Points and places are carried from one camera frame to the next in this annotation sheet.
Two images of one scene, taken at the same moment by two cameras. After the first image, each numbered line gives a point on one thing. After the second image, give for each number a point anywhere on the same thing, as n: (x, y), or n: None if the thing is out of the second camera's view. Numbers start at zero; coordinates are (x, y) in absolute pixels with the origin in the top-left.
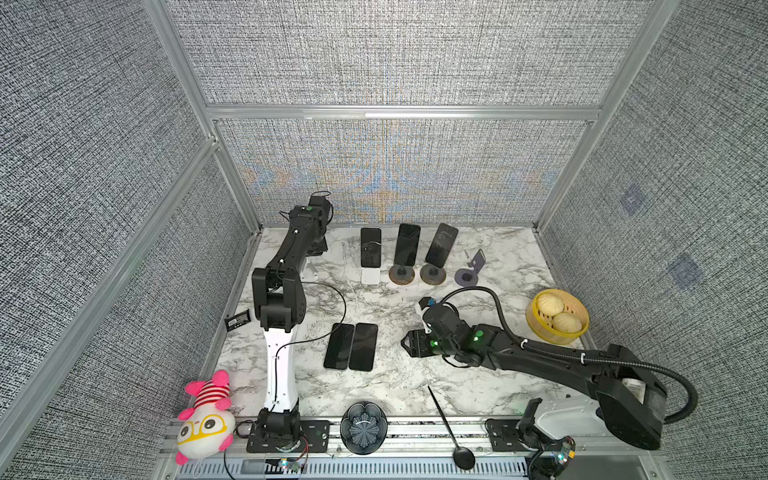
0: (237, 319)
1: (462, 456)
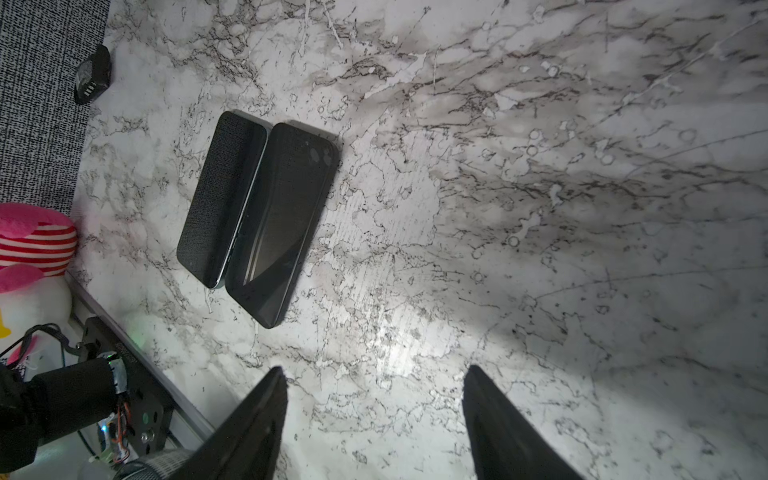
0: (93, 75)
1: None
